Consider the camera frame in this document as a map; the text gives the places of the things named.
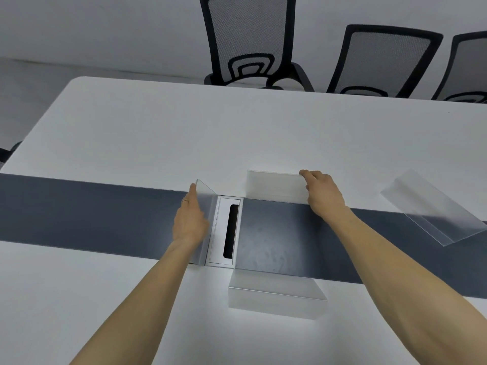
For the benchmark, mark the person's left fingers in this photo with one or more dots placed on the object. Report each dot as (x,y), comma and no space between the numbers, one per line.
(191,197)

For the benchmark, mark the person's left forearm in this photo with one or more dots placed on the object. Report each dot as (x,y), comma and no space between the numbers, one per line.
(152,300)

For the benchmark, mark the black mesh office chair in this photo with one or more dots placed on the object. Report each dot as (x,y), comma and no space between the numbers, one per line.
(380,56)
(247,34)
(471,64)

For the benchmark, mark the frosted acrylic angle panel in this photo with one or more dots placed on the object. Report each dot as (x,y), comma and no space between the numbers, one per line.
(274,304)
(209,201)
(274,186)
(430,205)

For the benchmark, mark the person's right forearm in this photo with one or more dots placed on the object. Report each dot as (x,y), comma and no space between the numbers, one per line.
(395,285)

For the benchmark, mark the person's left hand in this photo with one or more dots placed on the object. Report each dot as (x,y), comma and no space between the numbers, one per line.
(188,224)

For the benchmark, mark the person's right fingers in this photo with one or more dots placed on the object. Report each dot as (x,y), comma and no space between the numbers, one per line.
(311,176)

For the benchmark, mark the person's right hand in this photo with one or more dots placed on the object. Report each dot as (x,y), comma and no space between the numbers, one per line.
(327,197)

